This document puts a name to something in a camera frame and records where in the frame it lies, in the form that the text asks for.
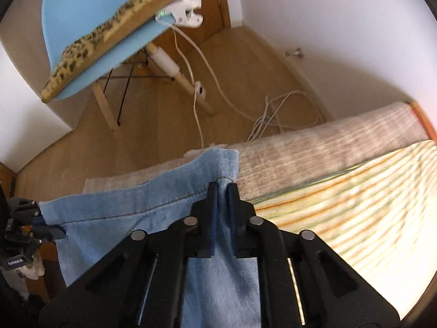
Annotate leopard print cushion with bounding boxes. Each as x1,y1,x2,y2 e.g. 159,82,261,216
41,0,182,102

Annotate white cloth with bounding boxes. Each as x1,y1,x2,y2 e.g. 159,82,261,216
20,262,46,283

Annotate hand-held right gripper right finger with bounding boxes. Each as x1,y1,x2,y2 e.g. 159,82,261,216
228,183,400,328

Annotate white cable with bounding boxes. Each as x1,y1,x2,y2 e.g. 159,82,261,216
171,24,206,149
172,27,323,142

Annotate light blue denim pants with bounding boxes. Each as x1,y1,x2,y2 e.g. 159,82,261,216
39,148,262,328

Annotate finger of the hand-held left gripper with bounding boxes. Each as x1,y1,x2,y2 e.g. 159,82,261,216
30,224,66,244
8,197,45,225

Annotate white clip lamp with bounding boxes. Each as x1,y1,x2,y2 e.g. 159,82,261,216
155,0,204,28

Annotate brown wooden furniture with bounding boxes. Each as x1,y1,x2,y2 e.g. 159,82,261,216
0,162,67,303

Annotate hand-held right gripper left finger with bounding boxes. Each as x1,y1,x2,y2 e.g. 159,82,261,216
39,182,218,328

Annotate light blue chair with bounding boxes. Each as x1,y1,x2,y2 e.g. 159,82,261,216
41,0,215,134

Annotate wooden door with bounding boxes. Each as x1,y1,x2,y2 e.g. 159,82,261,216
113,0,233,45

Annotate striped bed sheet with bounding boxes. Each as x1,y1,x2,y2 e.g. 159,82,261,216
253,139,437,319

